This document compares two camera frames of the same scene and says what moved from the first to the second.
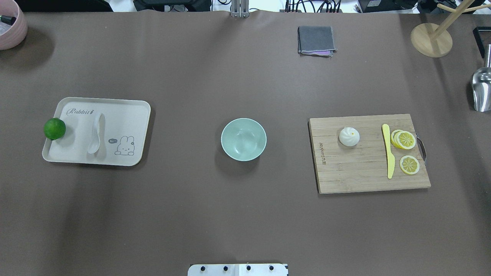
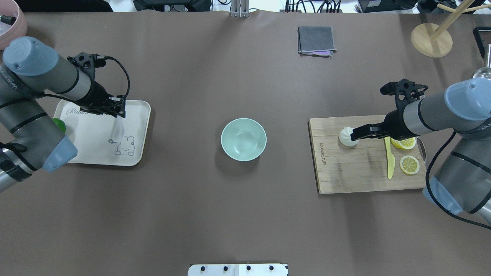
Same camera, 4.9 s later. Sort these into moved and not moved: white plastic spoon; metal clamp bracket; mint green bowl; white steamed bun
Moved: white plastic spoon
Not moved: metal clamp bracket; mint green bowl; white steamed bun
